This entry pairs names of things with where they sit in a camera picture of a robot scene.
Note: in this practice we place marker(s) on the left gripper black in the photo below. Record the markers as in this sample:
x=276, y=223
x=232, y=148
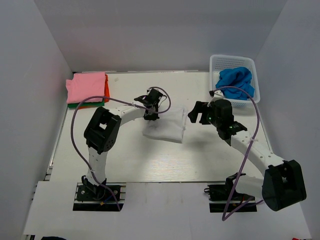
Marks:
x=151, y=117

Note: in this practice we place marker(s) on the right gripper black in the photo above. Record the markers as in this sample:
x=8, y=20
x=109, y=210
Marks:
x=200, y=107

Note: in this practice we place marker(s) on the white t shirt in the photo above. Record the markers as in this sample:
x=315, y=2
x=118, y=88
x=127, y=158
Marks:
x=169, y=127

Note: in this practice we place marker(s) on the blue t shirt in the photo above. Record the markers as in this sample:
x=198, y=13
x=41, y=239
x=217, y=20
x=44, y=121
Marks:
x=234, y=80

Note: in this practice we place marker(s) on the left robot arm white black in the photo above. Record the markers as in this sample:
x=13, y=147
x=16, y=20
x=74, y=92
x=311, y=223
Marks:
x=102, y=131

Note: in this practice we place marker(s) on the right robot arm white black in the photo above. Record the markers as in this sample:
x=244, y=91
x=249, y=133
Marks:
x=282, y=183

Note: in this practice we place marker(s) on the white plastic basket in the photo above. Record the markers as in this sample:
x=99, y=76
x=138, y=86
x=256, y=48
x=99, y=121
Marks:
x=220, y=62

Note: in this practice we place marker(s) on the green folded t shirt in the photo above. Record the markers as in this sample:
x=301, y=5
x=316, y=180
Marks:
x=86, y=105

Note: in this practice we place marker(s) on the pink folded t shirt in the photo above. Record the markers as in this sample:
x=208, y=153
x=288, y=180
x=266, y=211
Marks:
x=84, y=85

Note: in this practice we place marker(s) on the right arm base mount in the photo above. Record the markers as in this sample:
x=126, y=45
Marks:
x=218, y=196

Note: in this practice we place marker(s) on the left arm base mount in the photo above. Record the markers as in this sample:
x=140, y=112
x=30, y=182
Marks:
x=86, y=201

